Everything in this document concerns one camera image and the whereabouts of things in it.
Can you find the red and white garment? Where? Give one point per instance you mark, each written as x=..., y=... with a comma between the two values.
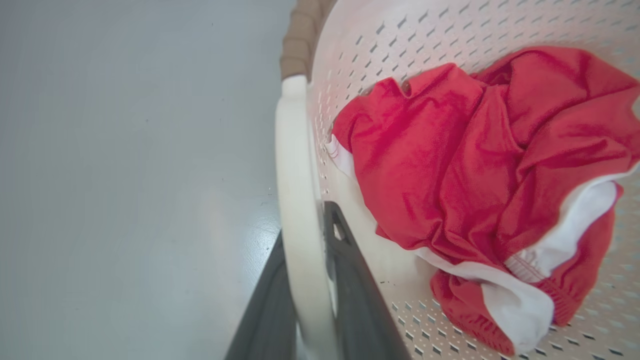
x=475, y=180

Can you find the white perforated plastic laundry basket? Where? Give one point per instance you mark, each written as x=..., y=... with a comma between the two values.
x=300, y=200

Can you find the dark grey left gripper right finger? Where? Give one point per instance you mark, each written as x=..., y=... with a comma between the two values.
x=360, y=310

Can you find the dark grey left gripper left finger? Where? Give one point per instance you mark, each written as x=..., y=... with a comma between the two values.
x=267, y=320

